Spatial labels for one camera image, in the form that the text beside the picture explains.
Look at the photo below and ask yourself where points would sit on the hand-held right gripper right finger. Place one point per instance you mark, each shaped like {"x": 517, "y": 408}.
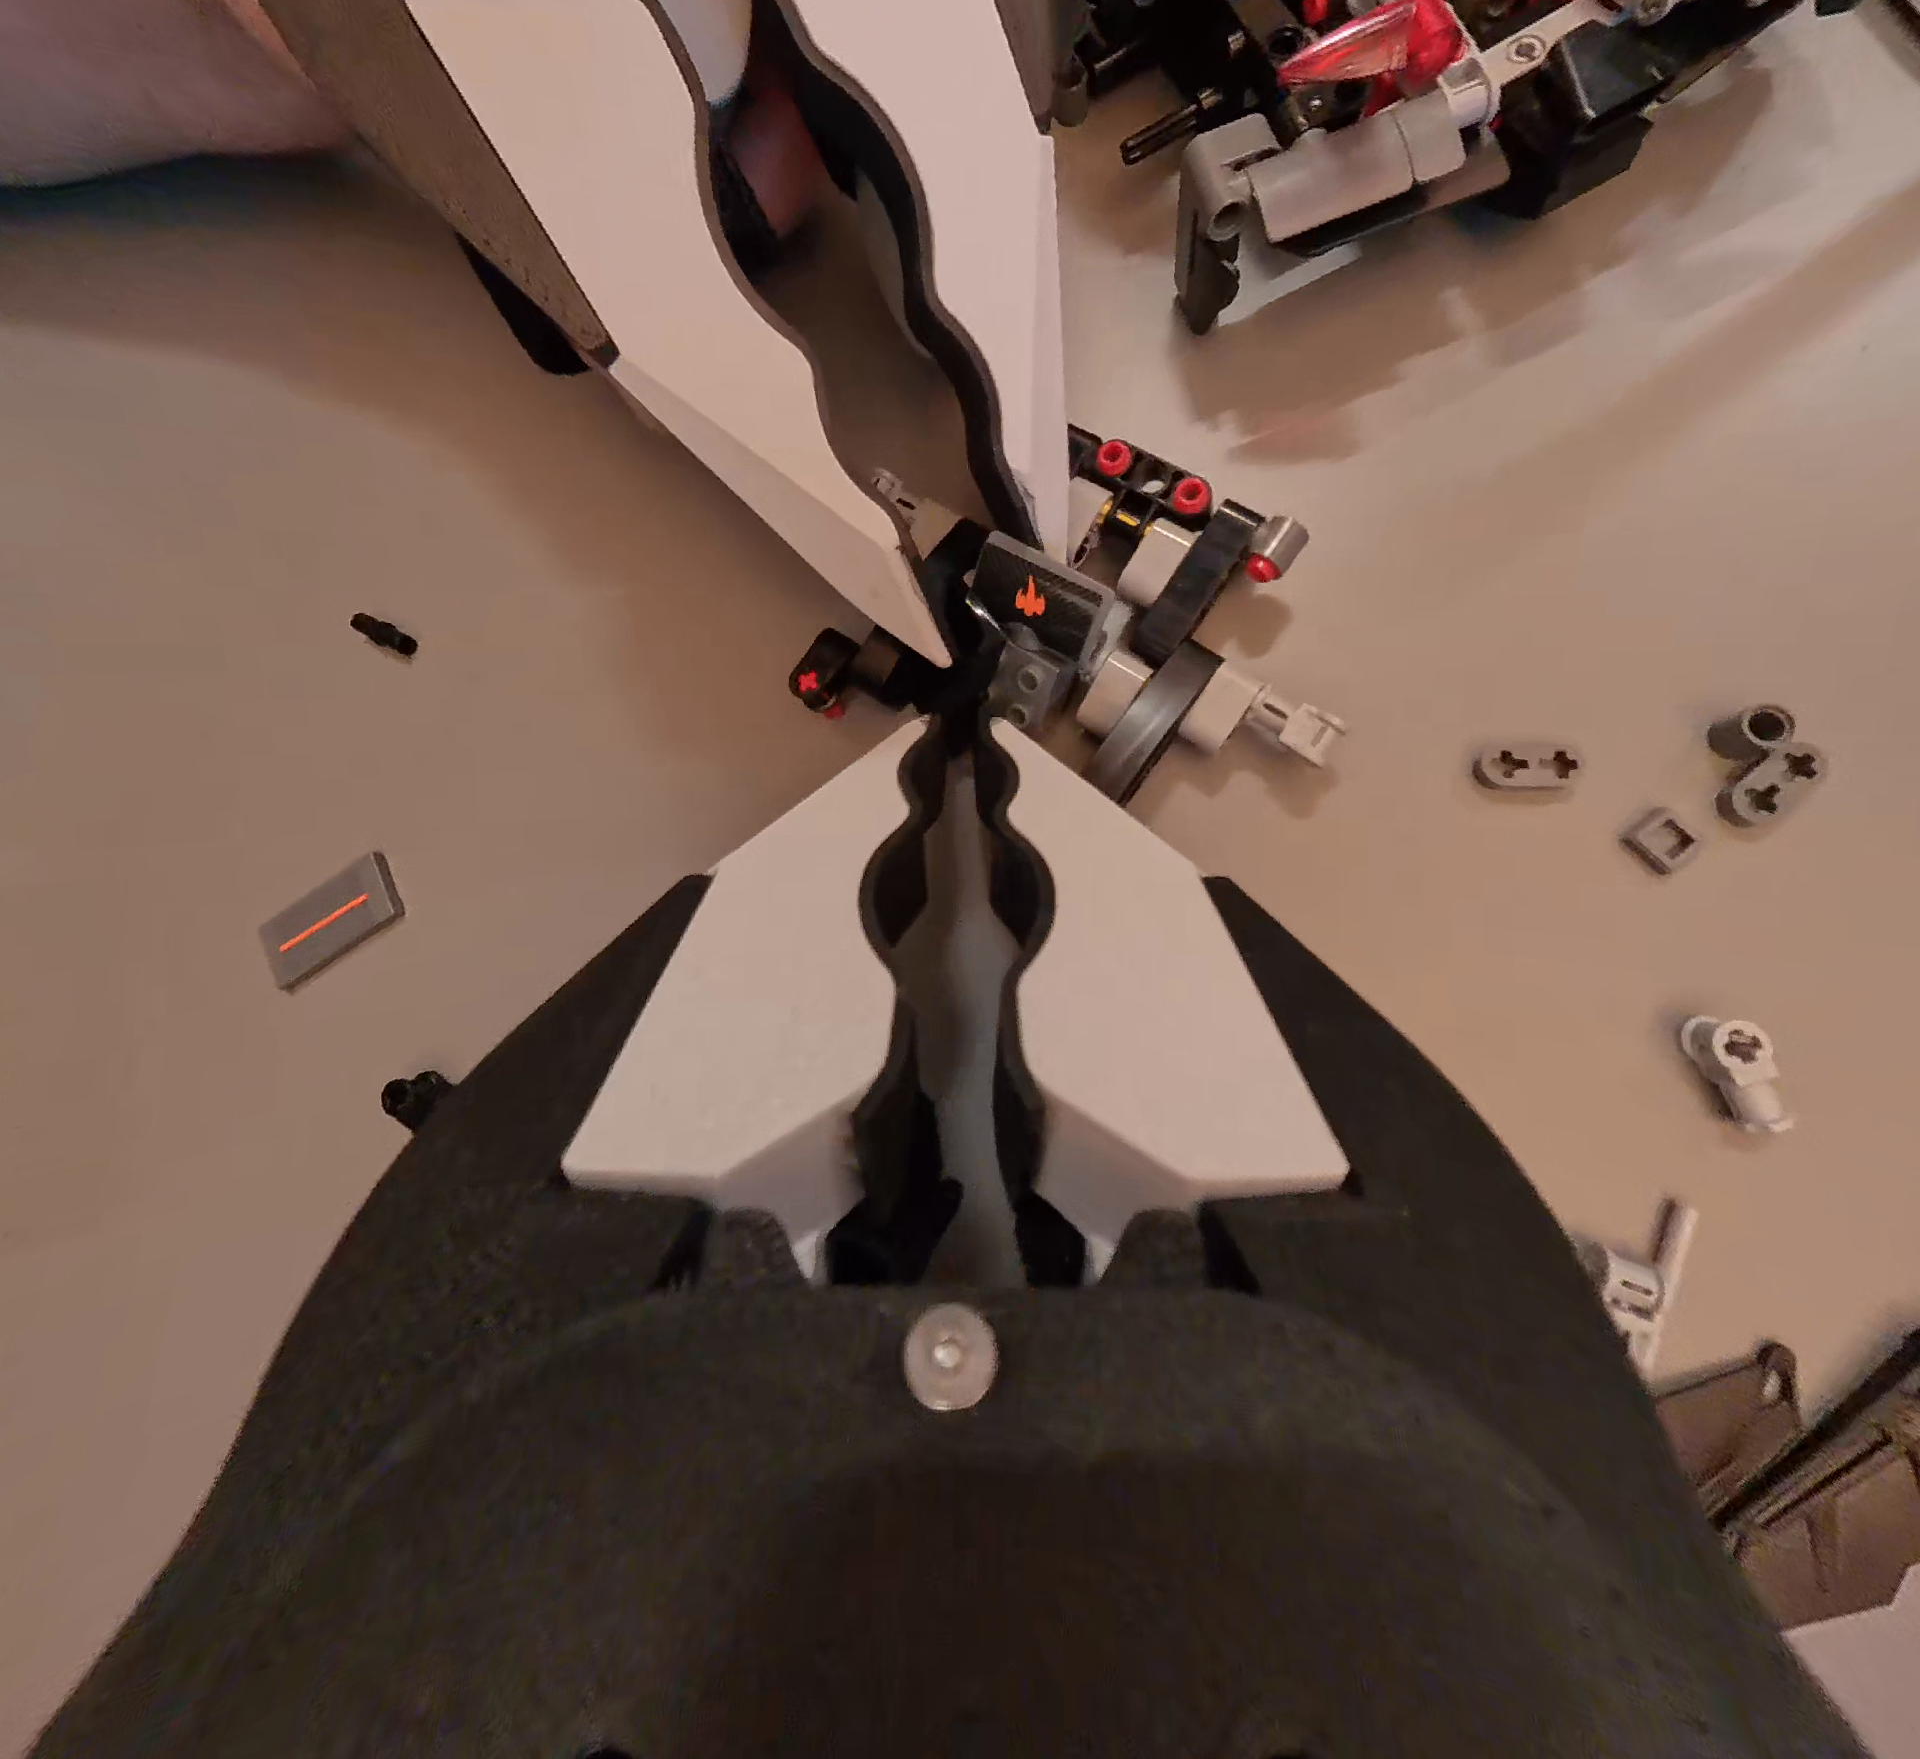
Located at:
{"x": 1184, "y": 1039}

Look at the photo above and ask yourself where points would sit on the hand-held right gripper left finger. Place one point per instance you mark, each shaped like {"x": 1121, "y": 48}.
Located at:
{"x": 734, "y": 1039}

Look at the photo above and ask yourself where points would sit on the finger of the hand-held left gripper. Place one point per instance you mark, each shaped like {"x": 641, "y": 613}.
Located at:
{"x": 599, "y": 170}
{"x": 930, "y": 20}

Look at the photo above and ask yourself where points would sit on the red lego pin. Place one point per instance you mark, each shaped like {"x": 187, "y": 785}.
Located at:
{"x": 811, "y": 684}

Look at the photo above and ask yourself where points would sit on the small black lego piece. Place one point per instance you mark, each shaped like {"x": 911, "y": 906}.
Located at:
{"x": 857, "y": 657}

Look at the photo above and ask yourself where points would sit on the lego car chassis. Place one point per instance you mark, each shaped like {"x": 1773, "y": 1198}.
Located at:
{"x": 1350, "y": 170}

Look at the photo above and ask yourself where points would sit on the black grey lego subassembly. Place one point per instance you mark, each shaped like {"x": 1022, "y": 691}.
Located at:
{"x": 1170, "y": 590}

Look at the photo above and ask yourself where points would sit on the black lego panel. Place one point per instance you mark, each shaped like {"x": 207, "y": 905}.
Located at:
{"x": 1799, "y": 1490}

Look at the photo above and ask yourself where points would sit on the dark lego tile red stripe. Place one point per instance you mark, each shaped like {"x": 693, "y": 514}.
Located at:
{"x": 329, "y": 923}

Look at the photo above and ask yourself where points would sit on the grey lego connector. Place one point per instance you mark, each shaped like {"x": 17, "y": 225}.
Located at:
{"x": 1767, "y": 778}
{"x": 1527, "y": 767}
{"x": 1661, "y": 843}

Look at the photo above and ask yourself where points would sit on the black lego pin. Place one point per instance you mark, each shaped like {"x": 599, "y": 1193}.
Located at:
{"x": 384, "y": 636}

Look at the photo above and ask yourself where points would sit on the scattered lego pieces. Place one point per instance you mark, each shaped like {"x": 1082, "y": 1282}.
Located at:
{"x": 1741, "y": 1062}

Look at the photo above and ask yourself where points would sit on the person's left hand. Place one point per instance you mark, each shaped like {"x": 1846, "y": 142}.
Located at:
{"x": 776, "y": 154}

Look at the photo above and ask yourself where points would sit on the black connector with axle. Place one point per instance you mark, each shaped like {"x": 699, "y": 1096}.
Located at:
{"x": 415, "y": 1096}

